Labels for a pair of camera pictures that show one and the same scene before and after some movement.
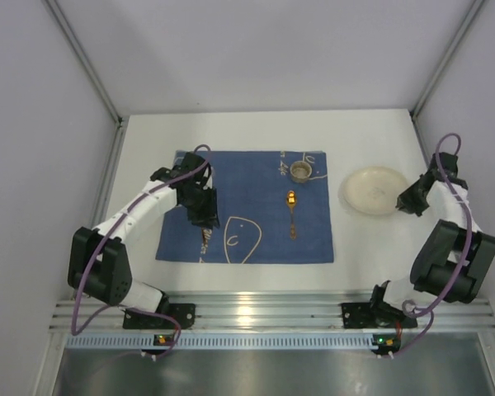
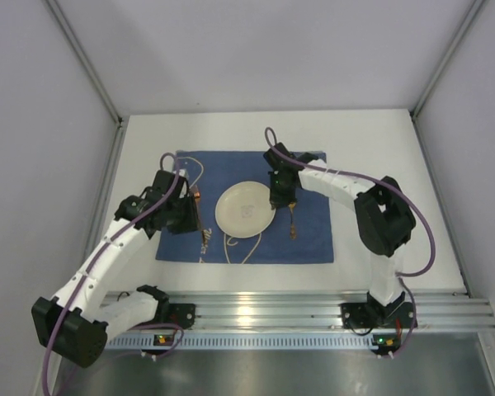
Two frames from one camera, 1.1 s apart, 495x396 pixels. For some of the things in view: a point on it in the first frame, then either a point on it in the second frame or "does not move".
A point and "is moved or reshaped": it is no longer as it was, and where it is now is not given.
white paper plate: (372, 190) is moved or reshaped
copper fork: (205, 237) does not move
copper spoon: (291, 199) does not move
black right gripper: (409, 200) -> (282, 200)
